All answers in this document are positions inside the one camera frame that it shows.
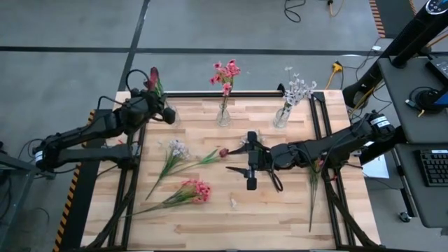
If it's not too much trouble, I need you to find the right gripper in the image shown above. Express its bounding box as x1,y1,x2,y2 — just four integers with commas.
225,130,281,193

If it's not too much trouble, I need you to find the dark red artificial tulip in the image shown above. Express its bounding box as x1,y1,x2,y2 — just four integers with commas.
173,146,230,174
149,66,167,106
146,71,160,94

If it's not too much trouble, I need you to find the white artificial flower bunch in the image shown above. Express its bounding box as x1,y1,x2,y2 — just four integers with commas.
145,139,192,202
239,128,265,148
278,65,319,123

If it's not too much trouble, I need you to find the tall conical glass vase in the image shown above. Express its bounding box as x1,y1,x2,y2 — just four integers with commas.
216,104,232,128

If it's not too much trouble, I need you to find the pink artificial flower bunch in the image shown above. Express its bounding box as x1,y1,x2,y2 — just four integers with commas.
209,58,242,116
120,178,213,220
307,159,325,234

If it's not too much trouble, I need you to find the ribbed round glass vase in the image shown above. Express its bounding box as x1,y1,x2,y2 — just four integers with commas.
273,106,292,130

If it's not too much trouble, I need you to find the diamond-cut glass vase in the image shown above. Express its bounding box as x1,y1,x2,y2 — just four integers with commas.
167,104,182,127

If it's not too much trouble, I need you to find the yellow power plug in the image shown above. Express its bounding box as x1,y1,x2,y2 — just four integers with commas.
324,60,344,90

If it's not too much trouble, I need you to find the hazard-striped black platform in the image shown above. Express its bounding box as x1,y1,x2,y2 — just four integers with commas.
52,108,113,252

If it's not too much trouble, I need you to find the white paper sheet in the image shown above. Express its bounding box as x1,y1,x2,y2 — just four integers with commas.
361,153,391,180

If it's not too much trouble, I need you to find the grey metal cart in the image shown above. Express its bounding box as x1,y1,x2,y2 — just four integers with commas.
0,139,58,252

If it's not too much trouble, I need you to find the grey desk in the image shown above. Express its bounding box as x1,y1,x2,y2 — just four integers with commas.
377,55,448,236

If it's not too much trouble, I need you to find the black keyboard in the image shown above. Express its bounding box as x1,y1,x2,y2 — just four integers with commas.
415,148,448,188

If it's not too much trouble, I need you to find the orange-striped black floor mat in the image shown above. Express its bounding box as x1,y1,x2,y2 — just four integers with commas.
368,0,419,39

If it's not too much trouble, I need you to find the black tower fan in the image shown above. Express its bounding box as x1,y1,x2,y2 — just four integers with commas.
342,0,448,109

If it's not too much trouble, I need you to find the black aluminium table frame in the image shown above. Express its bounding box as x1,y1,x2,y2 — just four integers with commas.
82,83,386,252

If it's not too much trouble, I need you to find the black cable loop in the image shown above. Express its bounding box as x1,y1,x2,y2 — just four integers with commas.
17,137,49,162

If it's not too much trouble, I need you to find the yellow cable by fan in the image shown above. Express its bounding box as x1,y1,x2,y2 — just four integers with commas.
349,82,377,111

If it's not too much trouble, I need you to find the black floor cable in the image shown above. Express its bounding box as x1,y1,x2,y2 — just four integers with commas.
283,0,307,24

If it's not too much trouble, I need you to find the yellow floor cable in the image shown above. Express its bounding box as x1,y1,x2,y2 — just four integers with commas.
327,0,347,18

